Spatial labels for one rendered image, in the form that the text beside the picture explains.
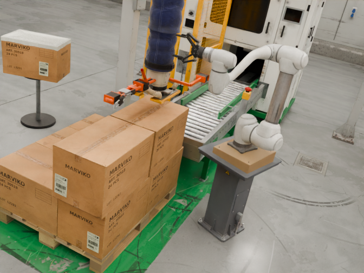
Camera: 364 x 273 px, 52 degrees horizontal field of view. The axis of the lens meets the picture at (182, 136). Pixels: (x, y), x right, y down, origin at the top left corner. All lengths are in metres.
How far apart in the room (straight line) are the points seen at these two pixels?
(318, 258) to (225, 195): 0.98
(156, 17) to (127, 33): 1.66
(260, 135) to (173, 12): 1.07
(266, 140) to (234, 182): 0.48
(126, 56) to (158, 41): 1.68
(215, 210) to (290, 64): 1.38
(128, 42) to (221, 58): 2.14
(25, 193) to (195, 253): 1.38
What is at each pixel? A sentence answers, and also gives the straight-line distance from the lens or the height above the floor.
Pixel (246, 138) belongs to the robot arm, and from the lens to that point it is 2.88.
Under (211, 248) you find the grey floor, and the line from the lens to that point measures 3.23.
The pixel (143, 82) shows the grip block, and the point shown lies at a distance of 2.72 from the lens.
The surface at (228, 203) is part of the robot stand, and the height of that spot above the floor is 0.35.
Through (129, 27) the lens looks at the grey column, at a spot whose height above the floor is 1.27.
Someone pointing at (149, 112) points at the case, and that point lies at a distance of 2.99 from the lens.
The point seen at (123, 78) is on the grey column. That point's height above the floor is 0.67.
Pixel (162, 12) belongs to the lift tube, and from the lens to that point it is 2.70.
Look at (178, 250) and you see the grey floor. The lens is 3.14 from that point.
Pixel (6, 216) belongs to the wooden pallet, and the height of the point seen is 0.08.
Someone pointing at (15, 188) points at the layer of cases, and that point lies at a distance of 3.02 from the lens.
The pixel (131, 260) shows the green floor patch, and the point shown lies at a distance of 3.01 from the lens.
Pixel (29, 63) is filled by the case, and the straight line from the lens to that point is 4.38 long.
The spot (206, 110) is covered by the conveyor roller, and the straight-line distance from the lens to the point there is 4.27.
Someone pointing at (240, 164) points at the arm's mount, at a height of 0.79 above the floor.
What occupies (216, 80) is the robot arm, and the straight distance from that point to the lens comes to 2.40.
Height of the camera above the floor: 2.16
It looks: 27 degrees down
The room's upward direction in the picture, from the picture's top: 11 degrees clockwise
